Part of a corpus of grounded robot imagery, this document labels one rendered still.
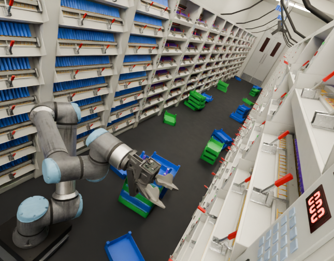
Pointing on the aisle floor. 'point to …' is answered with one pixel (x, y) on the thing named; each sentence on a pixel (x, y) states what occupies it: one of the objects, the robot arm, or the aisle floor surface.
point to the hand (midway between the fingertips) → (169, 198)
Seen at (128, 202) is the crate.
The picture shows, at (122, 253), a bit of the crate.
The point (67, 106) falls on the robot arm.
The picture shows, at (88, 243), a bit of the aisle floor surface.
